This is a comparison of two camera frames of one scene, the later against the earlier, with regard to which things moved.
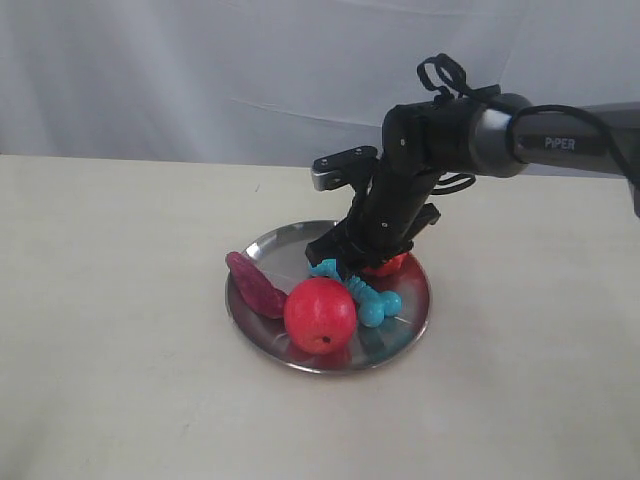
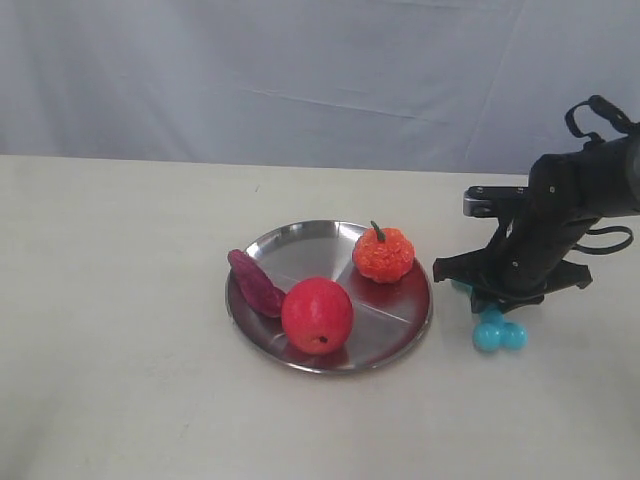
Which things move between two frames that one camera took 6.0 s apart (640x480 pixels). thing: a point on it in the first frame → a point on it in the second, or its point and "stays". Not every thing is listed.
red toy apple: [320, 315] stays
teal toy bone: [370, 304] → [494, 332]
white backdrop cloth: [284, 80] stays
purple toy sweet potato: [256, 287] stays
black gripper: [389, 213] → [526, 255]
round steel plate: [281, 254] stays
